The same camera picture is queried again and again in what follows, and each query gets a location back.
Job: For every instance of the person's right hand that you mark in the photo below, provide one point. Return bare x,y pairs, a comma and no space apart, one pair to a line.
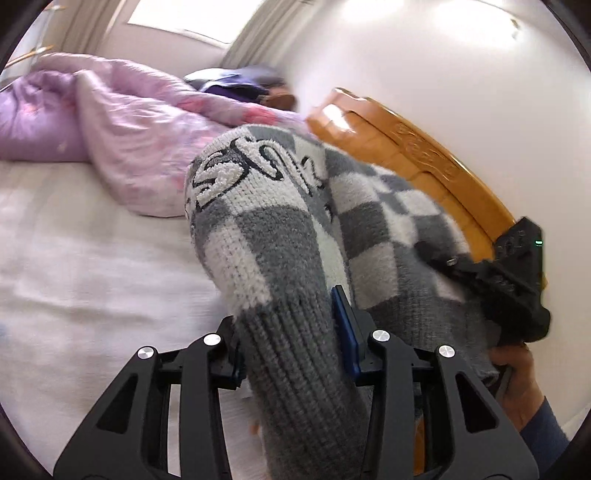
523,396

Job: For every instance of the grey white checkered cardigan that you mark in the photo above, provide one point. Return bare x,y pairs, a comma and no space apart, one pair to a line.
278,219

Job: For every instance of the left grey curtain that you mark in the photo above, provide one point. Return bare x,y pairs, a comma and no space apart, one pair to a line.
81,27

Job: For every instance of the grey curtain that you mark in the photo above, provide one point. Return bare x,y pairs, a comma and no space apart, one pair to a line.
81,27
270,31

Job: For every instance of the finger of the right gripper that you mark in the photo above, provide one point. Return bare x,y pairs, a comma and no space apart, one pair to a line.
461,269

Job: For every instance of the wooden clothes drying rack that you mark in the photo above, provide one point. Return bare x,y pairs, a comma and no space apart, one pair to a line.
31,54

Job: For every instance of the wooden bed with headboard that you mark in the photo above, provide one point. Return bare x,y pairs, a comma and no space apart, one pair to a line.
371,132

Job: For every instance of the white floral bed sheet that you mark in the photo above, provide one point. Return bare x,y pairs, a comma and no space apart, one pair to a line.
84,284

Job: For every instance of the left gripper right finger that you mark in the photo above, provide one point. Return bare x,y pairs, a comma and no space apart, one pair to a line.
431,416

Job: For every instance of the blue sleeve right forearm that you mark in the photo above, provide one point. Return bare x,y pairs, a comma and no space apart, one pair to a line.
544,437

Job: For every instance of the right grey curtain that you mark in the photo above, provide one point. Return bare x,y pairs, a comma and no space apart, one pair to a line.
270,31

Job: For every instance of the grey blue pillow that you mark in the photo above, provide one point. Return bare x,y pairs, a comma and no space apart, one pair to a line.
264,76

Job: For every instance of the white framed window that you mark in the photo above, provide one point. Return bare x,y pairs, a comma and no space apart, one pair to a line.
215,21

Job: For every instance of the brown chair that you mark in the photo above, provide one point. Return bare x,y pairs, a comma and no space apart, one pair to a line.
280,99

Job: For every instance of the purple blanket on chair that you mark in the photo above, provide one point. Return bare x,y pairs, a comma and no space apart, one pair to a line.
242,92

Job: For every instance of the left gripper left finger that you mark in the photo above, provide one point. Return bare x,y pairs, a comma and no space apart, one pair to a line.
124,435

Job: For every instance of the purple pink floral quilt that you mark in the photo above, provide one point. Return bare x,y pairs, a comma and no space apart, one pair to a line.
139,127

